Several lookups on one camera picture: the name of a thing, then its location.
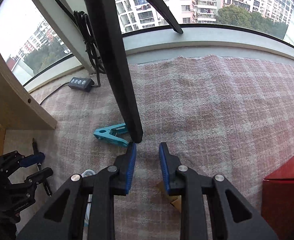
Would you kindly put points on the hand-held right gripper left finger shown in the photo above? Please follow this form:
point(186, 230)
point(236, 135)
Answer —
point(131, 170)

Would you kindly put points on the white window frame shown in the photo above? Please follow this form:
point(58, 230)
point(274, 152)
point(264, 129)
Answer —
point(61, 30)

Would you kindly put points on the brown cardboard piece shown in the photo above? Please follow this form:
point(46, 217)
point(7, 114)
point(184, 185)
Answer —
point(175, 202)

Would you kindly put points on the black pen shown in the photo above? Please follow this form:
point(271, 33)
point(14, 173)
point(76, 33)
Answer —
point(46, 187)

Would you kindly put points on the black power strip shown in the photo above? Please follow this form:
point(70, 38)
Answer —
point(80, 83)

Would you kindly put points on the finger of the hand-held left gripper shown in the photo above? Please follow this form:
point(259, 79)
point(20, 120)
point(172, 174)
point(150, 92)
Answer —
point(40, 176)
point(33, 159)

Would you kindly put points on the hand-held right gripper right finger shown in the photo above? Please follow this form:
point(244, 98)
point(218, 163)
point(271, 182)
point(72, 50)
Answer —
point(164, 170)

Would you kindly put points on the pink plaid blanket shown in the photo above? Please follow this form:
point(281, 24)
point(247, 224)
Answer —
point(212, 105)

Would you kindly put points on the teal plastic clip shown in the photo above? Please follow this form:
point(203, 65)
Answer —
point(106, 135)

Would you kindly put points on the black tripod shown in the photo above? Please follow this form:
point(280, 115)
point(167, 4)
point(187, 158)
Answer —
point(111, 55)

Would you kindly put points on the wooden shelf panel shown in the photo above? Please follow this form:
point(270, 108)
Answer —
point(14, 95)

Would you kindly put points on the red box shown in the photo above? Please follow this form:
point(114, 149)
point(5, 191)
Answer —
point(287, 192)

